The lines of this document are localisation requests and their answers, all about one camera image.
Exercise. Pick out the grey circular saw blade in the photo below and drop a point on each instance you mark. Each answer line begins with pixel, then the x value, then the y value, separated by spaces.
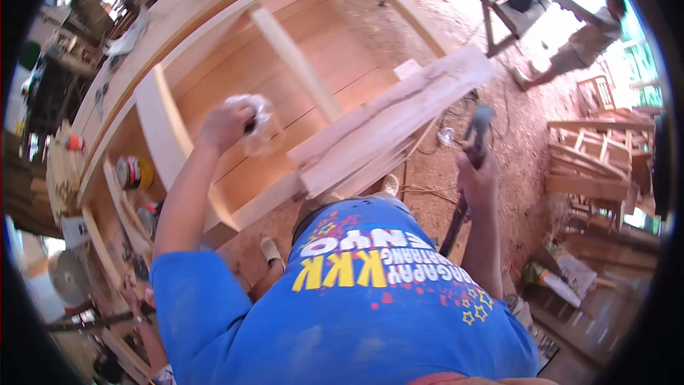
pixel 68 278

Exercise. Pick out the dark workshop machine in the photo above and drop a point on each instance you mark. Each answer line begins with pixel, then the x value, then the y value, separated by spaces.
pixel 51 91

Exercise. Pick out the white rag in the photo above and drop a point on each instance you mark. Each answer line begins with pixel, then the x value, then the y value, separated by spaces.
pixel 128 37

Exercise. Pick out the printed sack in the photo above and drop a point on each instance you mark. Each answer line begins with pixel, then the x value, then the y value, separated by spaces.
pixel 566 275

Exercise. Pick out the stack of pale wooden planks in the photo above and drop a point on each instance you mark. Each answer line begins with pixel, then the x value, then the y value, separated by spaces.
pixel 390 120

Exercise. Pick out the person's left hand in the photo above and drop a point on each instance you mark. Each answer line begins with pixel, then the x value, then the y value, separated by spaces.
pixel 224 127

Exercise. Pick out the orange tin can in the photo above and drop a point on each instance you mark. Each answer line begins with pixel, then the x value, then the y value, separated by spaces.
pixel 75 143

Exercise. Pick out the yellow tin can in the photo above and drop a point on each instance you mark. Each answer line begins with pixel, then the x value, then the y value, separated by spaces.
pixel 136 172

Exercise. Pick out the wooden table saw bench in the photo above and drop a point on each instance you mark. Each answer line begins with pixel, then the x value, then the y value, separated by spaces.
pixel 502 0

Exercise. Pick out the person's left fingers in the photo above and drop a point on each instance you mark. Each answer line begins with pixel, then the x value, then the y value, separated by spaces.
pixel 244 116

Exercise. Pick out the clear plastic bag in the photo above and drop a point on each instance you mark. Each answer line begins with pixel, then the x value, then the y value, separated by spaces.
pixel 263 128

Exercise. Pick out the small pale wood block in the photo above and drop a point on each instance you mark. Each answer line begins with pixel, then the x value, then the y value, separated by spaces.
pixel 407 69

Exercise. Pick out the grey round tin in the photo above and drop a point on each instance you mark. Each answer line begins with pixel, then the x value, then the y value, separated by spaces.
pixel 148 218

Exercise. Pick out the stack of wooden furniture frames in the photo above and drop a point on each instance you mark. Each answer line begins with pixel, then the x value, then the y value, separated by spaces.
pixel 593 166

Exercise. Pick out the dark grey power tool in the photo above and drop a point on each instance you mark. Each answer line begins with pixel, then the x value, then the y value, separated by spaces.
pixel 477 131

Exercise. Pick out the large pale wooden cabinet frame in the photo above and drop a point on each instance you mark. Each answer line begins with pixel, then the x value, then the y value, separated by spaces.
pixel 320 64

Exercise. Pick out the person's body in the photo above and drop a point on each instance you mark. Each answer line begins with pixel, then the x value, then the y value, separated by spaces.
pixel 347 321

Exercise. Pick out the person's right hand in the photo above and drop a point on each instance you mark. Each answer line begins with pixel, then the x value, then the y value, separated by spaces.
pixel 478 184

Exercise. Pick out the person's right fingers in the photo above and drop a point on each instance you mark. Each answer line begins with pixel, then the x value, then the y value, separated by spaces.
pixel 466 167

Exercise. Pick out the small clear plastic piece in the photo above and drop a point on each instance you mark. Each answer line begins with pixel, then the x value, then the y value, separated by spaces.
pixel 446 136

